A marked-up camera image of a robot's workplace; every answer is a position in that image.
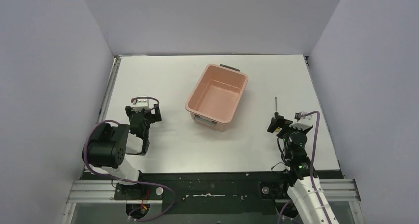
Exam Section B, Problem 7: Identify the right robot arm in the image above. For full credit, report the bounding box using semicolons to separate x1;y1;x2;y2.
267;111;339;224

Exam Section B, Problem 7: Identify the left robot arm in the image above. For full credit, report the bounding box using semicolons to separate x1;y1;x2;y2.
82;103;162;199

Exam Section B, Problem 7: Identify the pink plastic bin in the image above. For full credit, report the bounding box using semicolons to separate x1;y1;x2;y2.
185;64;248;132

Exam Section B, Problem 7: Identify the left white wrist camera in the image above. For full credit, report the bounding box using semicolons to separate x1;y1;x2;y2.
132;98;150;112

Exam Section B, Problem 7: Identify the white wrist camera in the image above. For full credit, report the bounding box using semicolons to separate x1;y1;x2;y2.
289;112;313;131
132;98;150;112

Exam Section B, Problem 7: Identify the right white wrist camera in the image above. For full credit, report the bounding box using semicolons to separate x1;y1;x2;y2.
289;112;313;131

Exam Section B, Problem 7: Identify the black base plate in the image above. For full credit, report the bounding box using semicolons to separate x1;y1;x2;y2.
109;171;298;220

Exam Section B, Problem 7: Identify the aluminium frame rail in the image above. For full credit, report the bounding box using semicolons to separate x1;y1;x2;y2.
61;179;365;224

